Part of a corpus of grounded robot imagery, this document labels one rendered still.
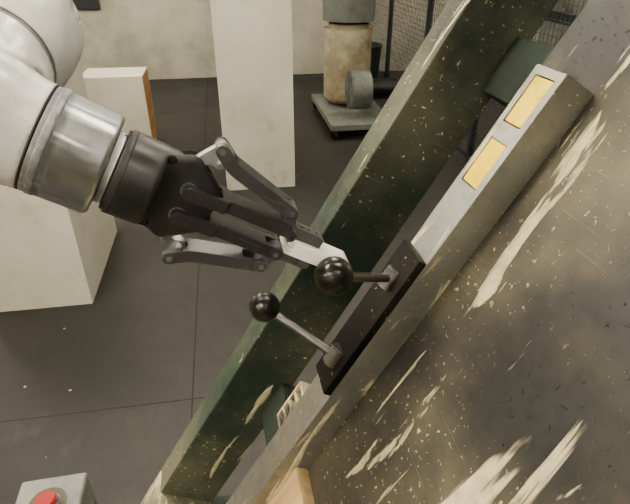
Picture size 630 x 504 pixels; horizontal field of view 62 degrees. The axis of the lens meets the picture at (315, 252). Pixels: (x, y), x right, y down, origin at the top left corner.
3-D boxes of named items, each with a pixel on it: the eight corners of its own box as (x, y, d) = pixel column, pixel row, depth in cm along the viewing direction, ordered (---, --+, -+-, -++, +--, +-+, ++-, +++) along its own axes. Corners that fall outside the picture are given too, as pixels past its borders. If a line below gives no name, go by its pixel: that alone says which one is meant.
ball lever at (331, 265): (376, 280, 61) (299, 278, 50) (394, 254, 59) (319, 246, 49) (398, 302, 59) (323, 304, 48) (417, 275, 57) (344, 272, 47)
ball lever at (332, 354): (338, 365, 65) (249, 304, 66) (354, 342, 63) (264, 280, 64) (331, 380, 61) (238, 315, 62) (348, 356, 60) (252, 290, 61)
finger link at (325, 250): (282, 232, 52) (285, 226, 52) (340, 256, 55) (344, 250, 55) (286, 247, 50) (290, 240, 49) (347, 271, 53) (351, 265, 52)
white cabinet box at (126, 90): (102, 137, 564) (87, 68, 528) (157, 135, 573) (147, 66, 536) (94, 152, 526) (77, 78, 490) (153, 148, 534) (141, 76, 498)
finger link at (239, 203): (179, 182, 48) (185, 168, 47) (286, 224, 52) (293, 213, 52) (178, 200, 45) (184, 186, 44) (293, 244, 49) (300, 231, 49)
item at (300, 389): (294, 419, 76) (276, 414, 75) (318, 385, 73) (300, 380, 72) (298, 441, 73) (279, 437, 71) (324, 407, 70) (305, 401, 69)
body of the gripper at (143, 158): (134, 110, 46) (230, 155, 50) (100, 191, 49) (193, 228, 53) (124, 138, 39) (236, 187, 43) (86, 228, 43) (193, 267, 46)
